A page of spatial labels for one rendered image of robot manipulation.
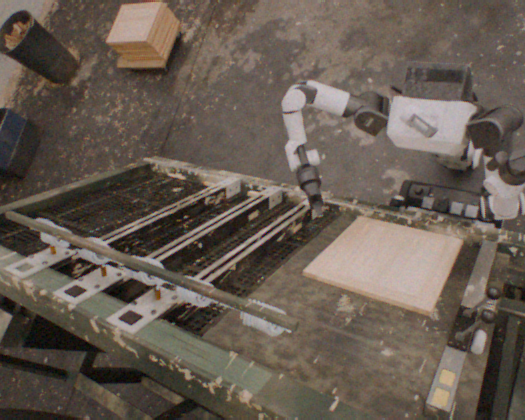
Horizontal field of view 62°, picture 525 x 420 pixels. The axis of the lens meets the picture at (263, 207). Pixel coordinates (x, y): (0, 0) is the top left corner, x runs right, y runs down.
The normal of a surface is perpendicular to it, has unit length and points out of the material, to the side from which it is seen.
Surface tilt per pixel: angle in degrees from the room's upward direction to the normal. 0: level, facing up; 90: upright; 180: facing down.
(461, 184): 0
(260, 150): 0
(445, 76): 23
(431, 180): 0
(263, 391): 51
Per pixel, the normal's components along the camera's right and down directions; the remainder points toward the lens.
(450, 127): -0.51, 0.06
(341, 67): -0.41, -0.33
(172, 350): 0.00, -0.92
